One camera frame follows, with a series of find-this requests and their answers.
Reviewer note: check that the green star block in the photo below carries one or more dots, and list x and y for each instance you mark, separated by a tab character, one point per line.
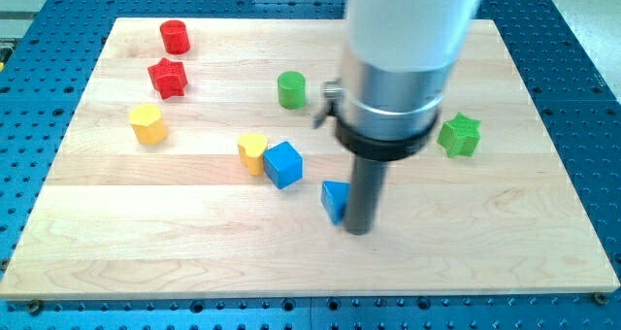
459	136

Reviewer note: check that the blue cube block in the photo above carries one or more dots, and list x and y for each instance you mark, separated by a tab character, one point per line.
283	165

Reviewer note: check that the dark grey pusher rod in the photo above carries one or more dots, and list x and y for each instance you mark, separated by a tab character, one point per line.
366	184

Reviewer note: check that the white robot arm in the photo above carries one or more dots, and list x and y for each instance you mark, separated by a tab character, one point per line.
397	57

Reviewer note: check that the yellow heart block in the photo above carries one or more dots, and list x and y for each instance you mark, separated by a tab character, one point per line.
251	148

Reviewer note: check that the wooden board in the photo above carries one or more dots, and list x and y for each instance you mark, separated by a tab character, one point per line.
185	219

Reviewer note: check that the red star block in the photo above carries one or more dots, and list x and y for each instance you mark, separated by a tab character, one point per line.
168	78

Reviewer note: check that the green cylinder block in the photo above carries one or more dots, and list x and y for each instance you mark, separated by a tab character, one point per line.
291	90

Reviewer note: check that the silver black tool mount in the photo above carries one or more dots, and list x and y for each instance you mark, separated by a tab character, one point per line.
382	115

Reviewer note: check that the yellow hexagon block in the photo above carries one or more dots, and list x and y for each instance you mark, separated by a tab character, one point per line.
148	124

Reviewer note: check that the blue triangle block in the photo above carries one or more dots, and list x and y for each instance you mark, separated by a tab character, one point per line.
334	196

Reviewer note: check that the red cylinder block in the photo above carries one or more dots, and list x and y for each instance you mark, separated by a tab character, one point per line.
174	36

